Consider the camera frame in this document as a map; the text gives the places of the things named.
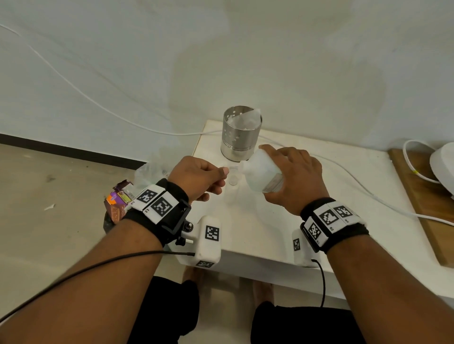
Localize person's right hand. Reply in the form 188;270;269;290
258;144;331;217

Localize person's left hand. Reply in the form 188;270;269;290
167;155;230;205

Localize small clear bottle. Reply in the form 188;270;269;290
227;168;244;206

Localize large translucent bottle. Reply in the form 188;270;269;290
238;148;285;194

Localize person's left forearm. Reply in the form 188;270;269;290
0;219;164;344

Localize person's right forearm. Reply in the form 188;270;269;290
326;233;454;344

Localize person's left foot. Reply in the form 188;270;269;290
183;266;205;284

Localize person's foot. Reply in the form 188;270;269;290
252;280;274;309
183;266;205;284

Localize person's right foot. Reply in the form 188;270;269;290
252;280;274;309

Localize person's black shorts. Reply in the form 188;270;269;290
127;276;366;344

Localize clear plastic bag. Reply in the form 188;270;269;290
134;152;178;199

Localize black left wristband with markers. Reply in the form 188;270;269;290
123;178;192;248

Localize perforated metal cup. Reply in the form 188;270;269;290
220;105;263;163

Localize white paper in cup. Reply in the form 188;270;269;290
227;108;262;130

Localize black trash bag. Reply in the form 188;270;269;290
103;212;118;234

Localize wooden board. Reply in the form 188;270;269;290
388;148;454;268

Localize white round lamp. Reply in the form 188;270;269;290
429;141;454;199

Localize white power cable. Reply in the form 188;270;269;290
0;23;454;227

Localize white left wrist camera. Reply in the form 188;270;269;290
174;215;222;269

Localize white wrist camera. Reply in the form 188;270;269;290
174;215;222;269
291;228;320;267

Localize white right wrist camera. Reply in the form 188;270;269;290
291;228;320;267

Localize black right camera cable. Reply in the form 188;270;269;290
311;259;326;308

